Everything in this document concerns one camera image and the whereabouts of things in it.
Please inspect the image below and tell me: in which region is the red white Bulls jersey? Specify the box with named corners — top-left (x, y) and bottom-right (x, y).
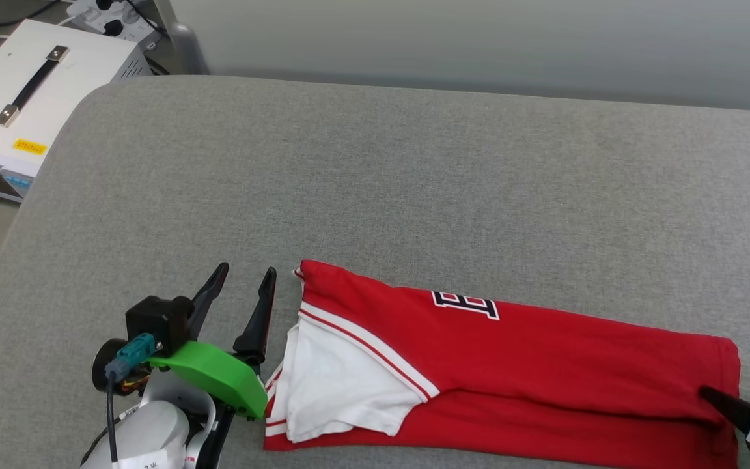
top-left (262, 259), bottom-right (742, 469)

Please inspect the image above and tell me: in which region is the grey metal partition post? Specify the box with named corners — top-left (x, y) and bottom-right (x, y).
top-left (153, 0), bottom-right (210, 75)

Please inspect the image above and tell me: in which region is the white power strip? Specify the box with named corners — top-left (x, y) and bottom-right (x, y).
top-left (65, 0), bottom-right (162, 50)

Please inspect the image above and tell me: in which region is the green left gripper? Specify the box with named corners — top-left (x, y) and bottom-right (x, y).
top-left (148, 262), bottom-right (279, 420)

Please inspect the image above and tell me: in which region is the black strap carry handle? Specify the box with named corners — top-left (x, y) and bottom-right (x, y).
top-left (0, 45), bottom-right (70, 128)

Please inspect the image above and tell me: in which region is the white equipment box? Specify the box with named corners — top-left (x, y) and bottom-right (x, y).
top-left (0, 19), bottom-right (155, 205)

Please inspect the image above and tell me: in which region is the left teal plug camera cable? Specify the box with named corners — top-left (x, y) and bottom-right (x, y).
top-left (104, 333), bottom-right (156, 469)

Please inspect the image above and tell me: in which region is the grey fabric sofa cushion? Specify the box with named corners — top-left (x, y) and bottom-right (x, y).
top-left (0, 74), bottom-right (750, 469)

